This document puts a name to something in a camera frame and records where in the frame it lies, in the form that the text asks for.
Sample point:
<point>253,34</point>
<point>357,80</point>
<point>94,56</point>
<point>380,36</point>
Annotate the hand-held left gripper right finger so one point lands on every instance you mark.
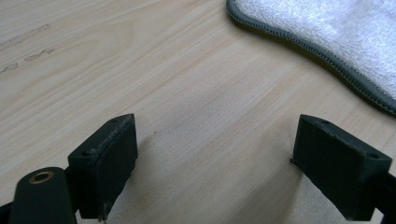
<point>336,168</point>

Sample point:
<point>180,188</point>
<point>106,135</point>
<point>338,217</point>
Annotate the white towel with grey edging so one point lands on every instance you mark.
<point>336,28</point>

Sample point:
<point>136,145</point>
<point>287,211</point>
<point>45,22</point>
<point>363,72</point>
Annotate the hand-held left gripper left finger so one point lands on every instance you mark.
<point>106,168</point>

